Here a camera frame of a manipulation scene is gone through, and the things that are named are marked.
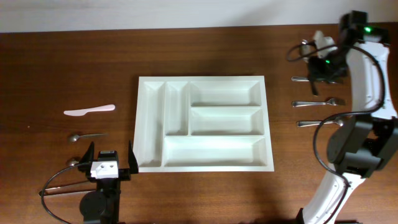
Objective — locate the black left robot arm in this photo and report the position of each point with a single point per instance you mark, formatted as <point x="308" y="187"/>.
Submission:
<point x="102" y="205"/>

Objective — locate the metal fork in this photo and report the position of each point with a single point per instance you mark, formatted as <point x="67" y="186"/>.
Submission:
<point x="305" y="79"/>
<point x="331" y="101"/>

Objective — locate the small metal teaspoon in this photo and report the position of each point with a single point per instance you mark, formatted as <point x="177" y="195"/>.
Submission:
<point x="75" y="137"/>
<point x="73" y="161"/>

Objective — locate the white plastic cutlery tray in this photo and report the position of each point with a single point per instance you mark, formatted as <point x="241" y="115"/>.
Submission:
<point x="202" y="124"/>

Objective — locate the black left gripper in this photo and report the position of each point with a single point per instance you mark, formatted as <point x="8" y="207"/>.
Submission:
<point x="125" y="173"/>

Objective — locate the pink plastic knife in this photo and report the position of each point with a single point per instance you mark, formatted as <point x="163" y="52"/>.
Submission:
<point x="82" y="112"/>

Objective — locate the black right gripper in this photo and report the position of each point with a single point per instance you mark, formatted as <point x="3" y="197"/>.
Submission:
<point x="314" y="74"/>

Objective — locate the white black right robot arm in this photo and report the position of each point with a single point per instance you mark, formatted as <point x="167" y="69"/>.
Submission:
<point x="367" y="138"/>

